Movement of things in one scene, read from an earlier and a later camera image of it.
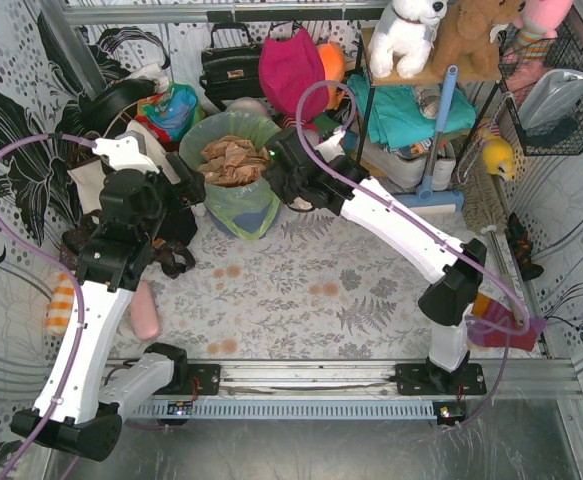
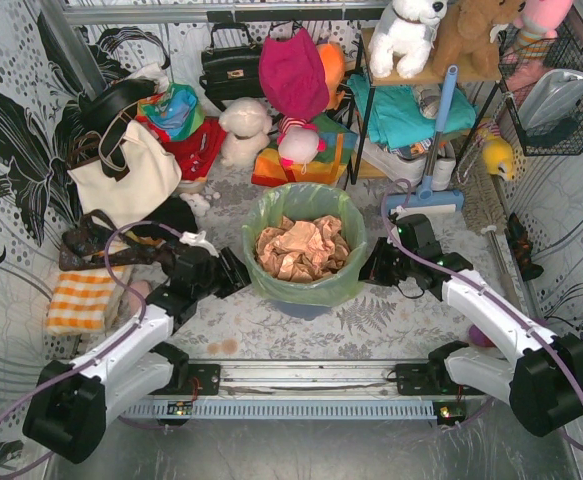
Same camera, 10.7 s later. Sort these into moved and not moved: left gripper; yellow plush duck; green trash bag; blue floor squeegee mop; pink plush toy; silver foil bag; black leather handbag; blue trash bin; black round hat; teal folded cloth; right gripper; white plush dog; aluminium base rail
Moved: left gripper; right gripper; green trash bag; blue trash bin
Not moved: white plush dog; black leather handbag; yellow plush duck; pink plush toy; aluminium base rail; blue floor squeegee mop; black round hat; silver foil bag; teal folded cloth
